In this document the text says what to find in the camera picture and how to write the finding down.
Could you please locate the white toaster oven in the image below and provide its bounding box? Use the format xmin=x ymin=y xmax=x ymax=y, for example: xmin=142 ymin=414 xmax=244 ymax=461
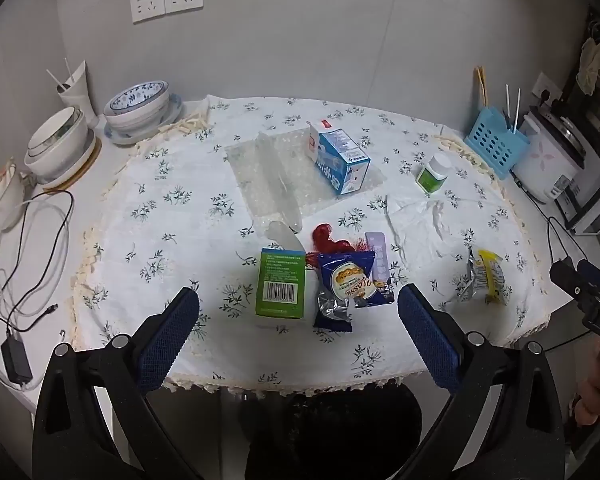
xmin=555 ymin=125 xmax=600 ymax=236

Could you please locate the thin black appliance cable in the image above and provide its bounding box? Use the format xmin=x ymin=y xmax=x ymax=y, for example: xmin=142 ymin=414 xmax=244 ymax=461
xmin=546 ymin=216 xmax=588 ymax=266

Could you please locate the white green-label pill bottle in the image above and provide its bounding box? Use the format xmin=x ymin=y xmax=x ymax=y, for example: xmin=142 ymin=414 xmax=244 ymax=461
xmin=416 ymin=152 xmax=452 ymax=195

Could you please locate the clear bubble wrap sheet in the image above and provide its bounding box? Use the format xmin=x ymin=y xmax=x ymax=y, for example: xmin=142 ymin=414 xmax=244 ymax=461
xmin=225 ymin=129 xmax=387 ymax=233

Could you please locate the beige mesh cloth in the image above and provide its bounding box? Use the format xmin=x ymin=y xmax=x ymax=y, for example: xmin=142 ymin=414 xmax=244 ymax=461
xmin=575 ymin=35 xmax=600 ymax=96

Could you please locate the clear plastic wrapper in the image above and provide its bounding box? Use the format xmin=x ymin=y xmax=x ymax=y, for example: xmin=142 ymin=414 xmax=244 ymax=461
xmin=266 ymin=220 xmax=306 ymax=253

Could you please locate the wooden trivet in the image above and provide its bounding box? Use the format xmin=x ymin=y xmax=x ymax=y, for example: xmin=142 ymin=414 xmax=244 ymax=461
xmin=42 ymin=137 xmax=102 ymax=192

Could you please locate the black power cable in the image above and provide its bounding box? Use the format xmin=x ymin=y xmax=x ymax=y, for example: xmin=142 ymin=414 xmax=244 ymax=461
xmin=0 ymin=190 xmax=76 ymax=333

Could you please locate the blue patterned bowl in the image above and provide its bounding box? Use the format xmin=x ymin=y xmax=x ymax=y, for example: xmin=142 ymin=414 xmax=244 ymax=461
xmin=103 ymin=80 xmax=171 ymax=131

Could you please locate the white tissue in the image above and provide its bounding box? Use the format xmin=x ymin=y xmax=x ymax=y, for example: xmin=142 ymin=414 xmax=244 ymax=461
xmin=386 ymin=195 xmax=473 ymax=266

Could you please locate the white rice cooker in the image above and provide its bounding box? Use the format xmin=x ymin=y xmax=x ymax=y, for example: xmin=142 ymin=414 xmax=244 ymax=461
xmin=510 ymin=105 xmax=588 ymax=205

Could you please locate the blue rimmed plate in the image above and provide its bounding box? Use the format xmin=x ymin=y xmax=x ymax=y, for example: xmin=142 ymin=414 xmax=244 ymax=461
xmin=104 ymin=94 xmax=183 ymax=147

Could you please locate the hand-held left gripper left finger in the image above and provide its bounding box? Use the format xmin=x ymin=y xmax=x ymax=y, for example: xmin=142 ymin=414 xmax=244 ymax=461
xmin=32 ymin=287 xmax=206 ymax=480

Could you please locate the blue snack bag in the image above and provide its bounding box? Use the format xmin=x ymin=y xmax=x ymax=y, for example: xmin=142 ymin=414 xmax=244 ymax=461
xmin=313 ymin=251 xmax=397 ymax=333

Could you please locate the green cardboard box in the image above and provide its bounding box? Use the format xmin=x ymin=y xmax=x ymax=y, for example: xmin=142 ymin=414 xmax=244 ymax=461
xmin=254 ymin=247 xmax=307 ymax=321

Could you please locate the white utensil holder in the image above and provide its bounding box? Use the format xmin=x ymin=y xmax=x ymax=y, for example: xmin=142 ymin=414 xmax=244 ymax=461
xmin=56 ymin=60 xmax=98 ymax=126

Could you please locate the purple packet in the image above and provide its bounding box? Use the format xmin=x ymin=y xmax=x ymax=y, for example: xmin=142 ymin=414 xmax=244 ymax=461
xmin=364 ymin=231 xmax=393 ymax=291

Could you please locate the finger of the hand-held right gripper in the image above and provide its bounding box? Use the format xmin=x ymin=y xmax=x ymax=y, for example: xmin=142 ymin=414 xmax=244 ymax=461
xmin=550 ymin=260 xmax=588 ymax=301
xmin=577 ymin=259 xmax=600 ymax=288

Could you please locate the blue plastic basket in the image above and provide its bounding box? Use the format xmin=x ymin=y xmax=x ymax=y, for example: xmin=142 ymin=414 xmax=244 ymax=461
xmin=464 ymin=106 xmax=540 ymax=181

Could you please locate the blue milk carton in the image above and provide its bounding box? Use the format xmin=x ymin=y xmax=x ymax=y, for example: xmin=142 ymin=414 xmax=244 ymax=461
xmin=307 ymin=121 xmax=372 ymax=196

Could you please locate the large white bowl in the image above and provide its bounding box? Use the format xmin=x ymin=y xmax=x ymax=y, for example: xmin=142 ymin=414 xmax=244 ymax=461
xmin=24 ymin=127 xmax=97 ymax=185

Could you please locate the white red-rimmed bowl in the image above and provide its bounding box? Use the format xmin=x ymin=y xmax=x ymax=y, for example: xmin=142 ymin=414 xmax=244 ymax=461
xmin=0 ymin=157 xmax=27 ymax=232

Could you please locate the white floral tablecloth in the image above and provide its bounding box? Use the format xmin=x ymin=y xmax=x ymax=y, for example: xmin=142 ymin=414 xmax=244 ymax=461
xmin=67 ymin=94 xmax=551 ymax=395

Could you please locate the yellow silver snack wrapper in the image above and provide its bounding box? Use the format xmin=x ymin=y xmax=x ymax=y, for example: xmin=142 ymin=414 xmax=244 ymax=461
xmin=462 ymin=247 xmax=512 ymax=306

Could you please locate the wall socket with black plug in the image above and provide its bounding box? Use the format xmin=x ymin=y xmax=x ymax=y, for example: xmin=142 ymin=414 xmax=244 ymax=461
xmin=531 ymin=72 xmax=563 ymax=106

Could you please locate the white dark-rimmed bowl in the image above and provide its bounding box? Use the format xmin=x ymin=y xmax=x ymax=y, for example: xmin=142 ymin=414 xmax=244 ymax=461
xmin=26 ymin=106 xmax=88 ymax=161

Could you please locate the person's right hand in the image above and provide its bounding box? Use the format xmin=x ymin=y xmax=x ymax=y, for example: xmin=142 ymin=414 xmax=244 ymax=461
xmin=574 ymin=355 xmax=600 ymax=427

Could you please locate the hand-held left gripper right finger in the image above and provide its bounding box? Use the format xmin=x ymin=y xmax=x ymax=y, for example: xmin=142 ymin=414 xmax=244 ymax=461
xmin=395 ymin=284 xmax=566 ymax=480

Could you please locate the red mesh net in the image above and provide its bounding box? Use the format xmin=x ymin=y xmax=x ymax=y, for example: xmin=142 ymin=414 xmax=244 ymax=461
xmin=305 ymin=223 xmax=371 ymax=268

